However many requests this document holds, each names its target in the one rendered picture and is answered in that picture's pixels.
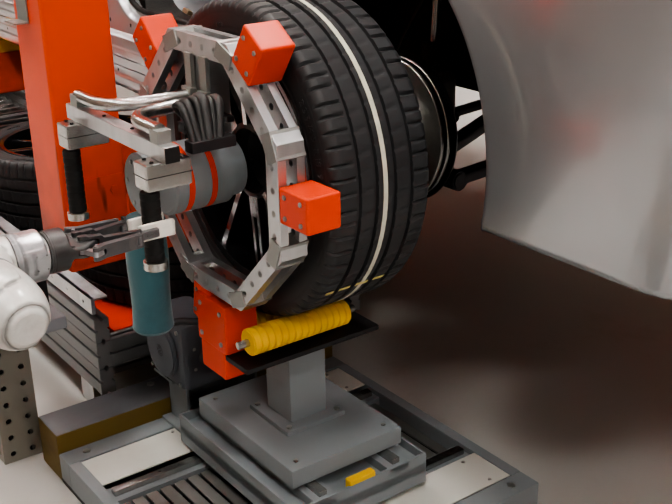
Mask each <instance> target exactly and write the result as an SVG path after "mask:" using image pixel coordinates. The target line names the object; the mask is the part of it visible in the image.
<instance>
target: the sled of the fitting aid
mask: <svg viewBox="0 0 672 504"><path fill-rule="evenodd" d="M179 420H180V431H181V441H182V442H183V443H184V444H186V445H187V446H188V447H189V448H190V449H191V450H192V451H194V452H195V453H196V454H197V455H198V456H199V457H200V458H202V459H203V460H204V461H205V462H206V463H207V464H208V465H210V466H211V467H212V468H213V469H214V470H215V471H216V472H218V473H219V474H220V475H221V476H222V477H223V478H224V479H226V480H227V481H228V482H229V483H230V484H231V485H232V486H233V487H235V488H236V489H237V490H238V491H239V492H240V493H241V494H243V495H244V496H245V497H246V498H247V499H248V500H249V501H251V502H252V503H253V504H377V503H380V502H382V501H384V500H386V499H388V498H390V497H392V496H395V495H397V494H399V493H401V492H403V491H405V490H407V489H410V488H412V487H414V486H416V485H418V484H420V483H422V482H425V481H426V452H424V451H423V450H421V449H420V448H418V447H417V446H415V445H414V444H412V443H410V442H409V441H407V440H406V439H404V438H403V437H401V443H399V444H396V445H394V446H392V447H390V448H387V449H385V450H383V451H380V452H378V453H376V454H373V455H371V456H369V457H366V458H364V459H362V460H360V461H357V462H355V463H353V464H350V465H348V466H346V467H343V468H341V469H339V470H336V471H334V472H332V473H330V474H327V475H325V476H323V477H320V478H318V479H316V480H313V481H311V482H309V483H306V484H304V485H302V486H300V487H297V488H295V489H292V488H291V487H290V486H288V485H287V484H286V483H285V482H283V481H282V480H281V479H280V478H278V477H277V476H276V475H275V474H274V473H272V472H271V471H270V470H269V469H267V468H266V467H265V466H264V465H262V464H261V463H260V462H259V461H258V460H256V459H255V458H254V457H253V456H251V455H250V454H249V453H248V452H247V451H245V450H244V449H243V448H242V447H240V446H239V445H238V444H237V443H235V442H234V441H233V440H232V439H231V438H229V437H228V436H227V435H226V434H224V433H223V432H222V431H221V430H220V429H218V428H217V427H216V426H215V425H213V424H212V423H211V422H210V421H208V420H207V419H206V418H205V417H204V416H202V415H201V414H200V408H199V407H197V408H195V409H192V410H189V411H186V412H183V413H181V414H179Z"/></svg>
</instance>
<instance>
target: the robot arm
mask: <svg viewBox="0 0 672 504"><path fill-rule="evenodd" d="M161 215H162V220H161V221H157V222H153V223H149V224H144V225H142V219H141V217H137V218H132V219H128V220H127V222H126V216H121V220H120V221H119V219H118V218H113V219H108V220H103V221H98V222H94V223H89V224H84V225H79V226H71V227H65V228H64V231H63V230H62V229H61V228H58V227H56V228H52V229H47V230H43V231H40V232H38V231H37V230H35V229H29V230H24V231H20V232H16V233H11V234H5V235H2V236H0V349H4V350H8V351H23V350H27V349H29V348H31V347H33V346H35V345H36V344H37V343H38V342H39V341H40V340H41V338H42V337H43V336H44V334H45V333H46V331H47V328H48V325H49V324H50V322H51V311H50V306H49V303H48V300H47V298H46V296H45V294H44V292H43V291H42V290H41V288H40V287H39V286H38V285H37V282H41V281H45V280H46V279H48V277H49V275H50V274H55V273H59V272H63V271H67V270H69V269H70V268H71V266H72V263H73V261H74V260H75V259H85V258H89V257H90V256H91V257H93V258H94V262H100V261H102V260H104V259H106V258H108V257H112V256H115V255H119V254H122V253H126V252H129V251H133V250H136V249H140V248H143V247H144V242H146V241H150V240H154V239H158V238H162V237H166V236H170V235H175V234H176V232H175V219H174V218H169V219H165V220H164V216H163V212H161Z"/></svg>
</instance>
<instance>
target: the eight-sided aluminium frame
mask: <svg viewBox="0 0 672 504"><path fill-rule="evenodd" d="M239 37H240V36H236V35H232V34H229V33H225V32H221V31H217V30H213V29H209V28H205V27H202V25H194V24H193V25H186V26H178V27H171V28H167V30H166V33H165V34H164V35H163V36H162V38H163V39H162V42H161V44H160V46H159V48H158V50H157V53H156V55H155V57H154V59H153V62H152V64H151V66H150V68H149V70H148V73H147V75H146V77H145V79H144V82H143V84H140V90H139V96H142V95H150V94H157V93H163V92H170V91H176V90H177V88H178V86H179V84H180V82H181V80H182V78H183V76H184V74H185V65H184V51H187V52H191V53H192V55H195V56H204V57H207V59H208V60H211V61H215V62H218V63H221V64H222V65H223V66H224V68H225V70H226V72H227V74H228V76H229V78H230V80H231V83H232V85H233V87H234V89H235V91H236V93H237V95H238V97H239V99H240V101H241V103H242V105H243V107H244V109H245V111H246V113H247V115H248V117H249V119H250V121H251V123H252V125H253V127H254V129H255V131H256V133H257V135H258V137H259V139H260V141H261V143H262V145H263V149H264V153H265V161H266V183H267V204H268V226H269V248H268V251H267V252H266V253H265V255H264V256H263V257H262V258H261V260H260V261H259V262H258V264H257V265H256V266H255V267H254V269H253V270H252V271H251V272H250V274H249V275H248V276H246V275H244V274H243V273H241V272H239V271H238V270H236V269H234V268H232V267H231V266H229V265H227V264H225V263H224V262H222V261H220V260H219V259H217V258H215V257H214V255H213V254H212V253H211V250H210V248H209V246H208V244H207V242H206V240H205V238H204V235H203V233H202V231H201V229H200V227H199V225H198V223H197V220H196V218H195V216H194V214H193V212H192V210H190V211H187V212H183V213H178V214H177V216H178V218H179V220H180V223H181V225H182V227H183V229H184V231H185V233H186V236H187V238H188V240H189V242H190V244H191V246H192V249H193V251H194V253H193V252H192V250H191V248H190V245H189V243H188V241H187V239H186V237H185V235H184V232H183V230H182V228H181V226H180V224H179V222H178V219H177V217H176V215H175V214H174V215H166V214H163V215H164V216H165V219H169V218H174V219H175V232H176V234H175V235H170V236H168V237H169V239H170V241H171V243H172V245H173V248H174V250H175V252H176V254H177V256H178V259H179V261H180V263H181V268H182V270H183V271H184V272H185V274H186V276H187V278H189V279H190V280H191V282H192V283H194V280H195V281H196V282H197V283H198V284H199V285H201V286H202V287H203V288H205V289H206V290H208V291H209V292H211V293H213V294H214V295H216V296H217V297H219V298H220V299H222V300H224V301H225V302H227V303H228V304H230V305H232V308H236V309H238V310H239V311H244V310H248V309H251V308H254V307H257V306H260V305H264V304H266V303H267V302H268V301H269V300H270V299H272V296H273V295H274V294H275V292H276V291H277V290H278V289H279V288H280V287H281V285H282V284H283V283H284V282H285V281H286V280H287V278H288V277H289V276H290V275H291V274H292V273H293V271H294V270H295V269H296V268H297V267H298V266H299V264H300V263H303V262H304V259H305V257H306V256H307V255H308V250H307V247H308V243H309V240H308V239H307V236H306V235H304V234H302V233H300V232H298V231H296V230H294V229H292V228H290V227H288V226H286V225H284V224H282V223H281V221H280V197H279V189H280V188H281V187H284V186H289V185H293V184H297V183H301V182H305V156H306V151H305V147H304V139H303V137H302V135H301V131H300V127H299V126H297V125H296V123H295V121H294V119H293V117H292V115H291V113H290V111H289V110H288V108H287V106H286V104H285V102H284V100H283V98H282V96H281V94H280V92H279V90H278V88H277V86H276V84H275V82H271V83H265V84H259V85H254V86H248V85H247V84H246V82H245V81H244V79H243V78H242V76H241V75H240V73H239V71H238V70H237V68H236V67H235V65H234V64H233V62H232V57H233V54H234V51H235V48H236V46H237V43H238V40H239ZM158 120H159V123H161V124H163V125H164V126H165V127H167V128H169V129H171V136H172V141H176V139H175V127H174V114H169V115H165V116H161V117H158Z"/></svg>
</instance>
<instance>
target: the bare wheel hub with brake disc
mask: <svg viewBox="0 0 672 504"><path fill-rule="evenodd" d="M400 58H401V63H403V64H404V66H405V69H406V71H407V73H408V78H409V79H410V80H411V83H412V86H413V88H414V94H415V95H416V97H417V101H418V104H419V109H418V110H419V111H421V116H422V120H421V122H422V123H423V125H424V130H425V137H424V138H425V139H426V143H427V149H426V151H427V152H428V166H427V167H428V169H429V181H428V182H427V183H428V192H429V191H431V190H432V189H433V188H434V187H435V186H436V185H437V184H438V183H439V181H440V180H441V178H442V176H443V174H444V172H445V170H446V167H447V163H448V159H449V154H450V143H451V135H450V124H449V118H448V114H447V110H446V106H445V103H444V101H443V98H442V96H441V93H440V91H439V89H438V87H437V86H436V84H435V82H434V81H433V79H432V78H431V76H430V75H429V74H428V73H427V72H426V71H425V70H424V69H423V68H422V67H421V66H420V65H419V64H418V63H416V62H415V61H413V60H411V59H409V58H406V57H403V56H400Z"/></svg>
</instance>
